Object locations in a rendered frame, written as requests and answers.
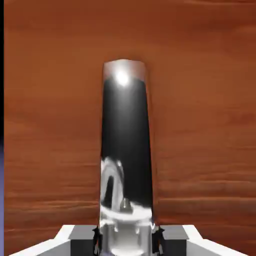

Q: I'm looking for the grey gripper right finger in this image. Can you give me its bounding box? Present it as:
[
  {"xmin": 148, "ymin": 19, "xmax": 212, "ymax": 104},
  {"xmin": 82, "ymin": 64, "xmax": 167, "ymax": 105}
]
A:
[{"xmin": 151, "ymin": 224, "xmax": 247, "ymax": 256}]

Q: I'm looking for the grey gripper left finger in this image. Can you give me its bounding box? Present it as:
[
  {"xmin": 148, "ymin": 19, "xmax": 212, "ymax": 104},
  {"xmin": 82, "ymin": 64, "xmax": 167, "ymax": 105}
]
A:
[{"xmin": 8, "ymin": 224, "xmax": 103, "ymax": 256}]

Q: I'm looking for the shiny dark metal handle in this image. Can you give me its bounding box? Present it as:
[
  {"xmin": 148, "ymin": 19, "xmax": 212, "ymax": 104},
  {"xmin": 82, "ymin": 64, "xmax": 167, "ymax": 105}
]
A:
[{"xmin": 98, "ymin": 58, "xmax": 156, "ymax": 256}]

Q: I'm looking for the reddish brown wooden cabinet door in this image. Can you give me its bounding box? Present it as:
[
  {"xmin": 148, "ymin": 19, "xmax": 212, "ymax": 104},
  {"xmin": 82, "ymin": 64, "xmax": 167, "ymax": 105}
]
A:
[{"xmin": 3, "ymin": 0, "xmax": 256, "ymax": 256}]

